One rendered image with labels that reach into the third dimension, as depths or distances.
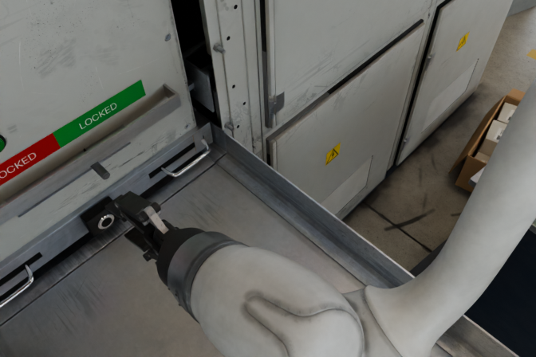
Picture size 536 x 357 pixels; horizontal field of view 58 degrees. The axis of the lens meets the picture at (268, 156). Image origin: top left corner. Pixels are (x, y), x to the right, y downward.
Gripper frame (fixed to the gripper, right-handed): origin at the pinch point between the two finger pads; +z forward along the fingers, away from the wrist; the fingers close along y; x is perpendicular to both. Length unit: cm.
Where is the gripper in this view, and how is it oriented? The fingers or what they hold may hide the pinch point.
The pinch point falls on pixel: (132, 221)
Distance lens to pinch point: 73.4
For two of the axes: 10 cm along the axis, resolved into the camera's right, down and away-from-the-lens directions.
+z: -6.0, -1.5, 7.9
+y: 3.8, 8.2, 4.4
